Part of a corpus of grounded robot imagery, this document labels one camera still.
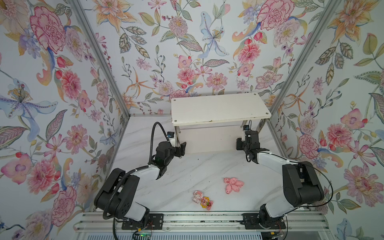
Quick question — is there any white pink doll toy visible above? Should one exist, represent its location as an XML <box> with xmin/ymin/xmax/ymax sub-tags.
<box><xmin>192</xmin><ymin>191</ymin><xmax>204</xmax><ymax>204</ymax></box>

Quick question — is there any yellow red flower toy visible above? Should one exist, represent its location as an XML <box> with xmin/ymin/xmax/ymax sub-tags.
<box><xmin>201</xmin><ymin>197</ymin><xmax>214</xmax><ymax>211</ymax></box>

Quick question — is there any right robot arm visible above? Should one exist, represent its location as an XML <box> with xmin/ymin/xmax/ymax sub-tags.
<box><xmin>236</xmin><ymin>125</ymin><xmax>325</xmax><ymax>228</ymax></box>

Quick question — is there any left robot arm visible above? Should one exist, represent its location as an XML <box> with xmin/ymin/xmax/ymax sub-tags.
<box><xmin>94</xmin><ymin>142</ymin><xmax>187</xmax><ymax>225</ymax></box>

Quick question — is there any white two-tier shelf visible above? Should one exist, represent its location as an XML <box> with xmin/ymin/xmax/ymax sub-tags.
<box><xmin>171</xmin><ymin>93</ymin><xmax>272</xmax><ymax>154</ymax></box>

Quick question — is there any pink pig toy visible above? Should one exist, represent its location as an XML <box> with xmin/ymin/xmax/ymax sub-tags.
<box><xmin>224</xmin><ymin>178</ymin><xmax>245</xmax><ymax>195</ymax></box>

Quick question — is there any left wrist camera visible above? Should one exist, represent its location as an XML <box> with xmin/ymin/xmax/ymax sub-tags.
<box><xmin>167</xmin><ymin>132</ymin><xmax>176</xmax><ymax>147</ymax></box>

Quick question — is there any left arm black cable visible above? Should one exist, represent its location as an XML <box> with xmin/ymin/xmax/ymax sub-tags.
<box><xmin>101</xmin><ymin>121</ymin><xmax>169</xmax><ymax>240</ymax></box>

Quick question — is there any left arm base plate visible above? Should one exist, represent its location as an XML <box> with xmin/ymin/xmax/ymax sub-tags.
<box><xmin>122</xmin><ymin>213</ymin><xmax>164</xmax><ymax>231</ymax></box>

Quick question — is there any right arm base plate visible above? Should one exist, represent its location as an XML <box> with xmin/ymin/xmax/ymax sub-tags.
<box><xmin>242</xmin><ymin>213</ymin><xmax>287</xmax><ymax>230</ymax></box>

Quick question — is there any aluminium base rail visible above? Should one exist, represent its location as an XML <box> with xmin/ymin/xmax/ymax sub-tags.
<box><xmin>72</xmin><ymin>210</ymin><xmax>331</xmax><ymax>234</ymax></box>

